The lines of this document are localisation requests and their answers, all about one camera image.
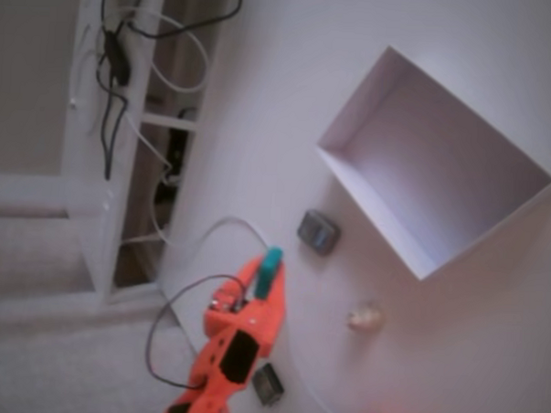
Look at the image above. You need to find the long white cable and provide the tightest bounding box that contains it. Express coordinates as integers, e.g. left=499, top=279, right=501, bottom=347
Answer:
left=141, top=213, right=356, bottom=413

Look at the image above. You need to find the black power cable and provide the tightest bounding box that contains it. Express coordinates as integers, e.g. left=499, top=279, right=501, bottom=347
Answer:
left=91, top=0, right=244, bottom=187

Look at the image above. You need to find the green rounded cube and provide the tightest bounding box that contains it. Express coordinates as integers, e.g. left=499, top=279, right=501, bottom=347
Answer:
left=254, top=245, right=285, bottom=302

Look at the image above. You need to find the small black square case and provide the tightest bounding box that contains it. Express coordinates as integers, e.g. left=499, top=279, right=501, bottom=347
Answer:
left=250, top=362, right=286, bottom=408

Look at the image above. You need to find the dark gripper servo wire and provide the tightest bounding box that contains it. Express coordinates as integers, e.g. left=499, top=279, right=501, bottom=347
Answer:
left=143, top=271, right=255, bottom=392

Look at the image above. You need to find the orange gripper black servo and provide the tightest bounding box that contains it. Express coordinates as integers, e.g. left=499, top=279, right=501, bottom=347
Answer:
left=199, top=253, right=290, bottom=387

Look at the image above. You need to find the grey metal tin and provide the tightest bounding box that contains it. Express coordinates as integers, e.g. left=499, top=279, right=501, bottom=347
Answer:
left=294, top=207, right=342, bottom=258

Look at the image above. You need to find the small white bear figurine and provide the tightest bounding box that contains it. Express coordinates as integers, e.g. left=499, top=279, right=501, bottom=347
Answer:
left=345, top=301, right=386, bottom=334

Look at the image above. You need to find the thin white hanging cable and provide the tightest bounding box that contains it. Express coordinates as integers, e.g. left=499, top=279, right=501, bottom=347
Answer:
left=121, top=111, right=178, bottom=185

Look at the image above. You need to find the white cardboard box bin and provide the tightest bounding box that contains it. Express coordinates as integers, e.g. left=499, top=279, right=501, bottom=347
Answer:
left=310, top=42, right=551, bottom=287

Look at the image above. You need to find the white looped cable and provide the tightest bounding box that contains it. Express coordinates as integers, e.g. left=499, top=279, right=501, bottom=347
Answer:
left=118, top=5, right=212, bottom=95

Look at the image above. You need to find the white shelf frame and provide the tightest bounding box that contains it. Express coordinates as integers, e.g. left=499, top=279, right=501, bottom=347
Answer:
left=56, top=0, right=224, bottom=312

